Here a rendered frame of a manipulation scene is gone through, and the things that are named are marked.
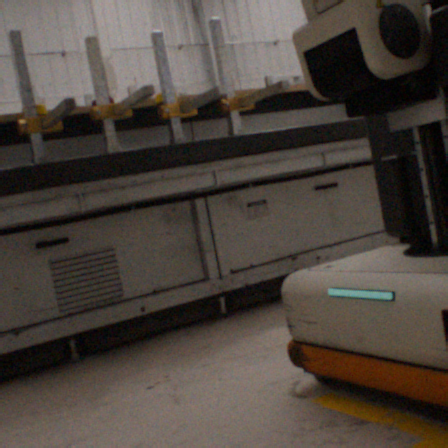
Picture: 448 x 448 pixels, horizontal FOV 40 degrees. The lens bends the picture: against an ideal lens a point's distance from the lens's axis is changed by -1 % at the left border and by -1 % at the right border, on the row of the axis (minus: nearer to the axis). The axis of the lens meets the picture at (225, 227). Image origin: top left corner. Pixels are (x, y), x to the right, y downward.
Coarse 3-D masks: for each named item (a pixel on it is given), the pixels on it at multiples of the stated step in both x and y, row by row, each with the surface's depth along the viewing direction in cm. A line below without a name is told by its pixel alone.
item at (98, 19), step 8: (88, 0) 310; (96, 0) 307; (96, 8) 307; (96, 16) 307; (96, 24) 307; (104, 24) 309; (96, 32) 308; (104, 32) 309; (104, 40) 308; (104, 48) 308; (104, 56) 308; (104, 64) 308; (112, 64) 310; (104, 72) 309; (112, 72) 310; (112, 80) 309; (112, 88) 309; (112, 96) 309
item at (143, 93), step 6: (150, 84) 183; (138, 90) 187; (144, 90) 183; (150, 90) 183; (132, 96) 192; (138, 96) 188; (144, 96) 185; (120, 102) 201; (126, 102) 197; (132, 102) 193; (138, 102) 193; (114, 108) 206; (120, 108) 202; (126, 108) 199
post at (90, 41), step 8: (88, 40) 205; (96, 40) 206; (88, 48) 205; (96, 48) 206; (88, 56) 207; (96, 56) 206; (96, 64) 206; (96, 72) 205; (96, 80) 205; (104, 80) 207; (96, 88) 206; (104, 88) 207; (96, 96) 207; (104, 96) 206; (104, 120) 206; (112, 120) 207; (104, 128) 206; (112, 128) 207; (104, 136) 208; (112, 136) 207; (112, 144) 207
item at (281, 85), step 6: (276, 84) 210; (282, 84) 207; (288, 84) 208; (258, 90) 220; (264, 90) 216; (270, 90) 213; (276, 90) 210; (282, 90) 211; (246, 96) 227; (252, 96) 223; (258, 96) 220; (264, 96) 217; (240, 102) 231; (246, 102) 228; (252, 102) 226; (222, 114) 243
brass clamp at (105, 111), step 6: (96, 108) 205; (102, 108) 205; (108, 108) 206; (90, 114) 207; (96, 114) 204; (102, 114) 205; (108, 114) 206; (114, 114) 207; (120, 114) 208; (126, 114) 209; (132, 114) 210; (96, 120) 206
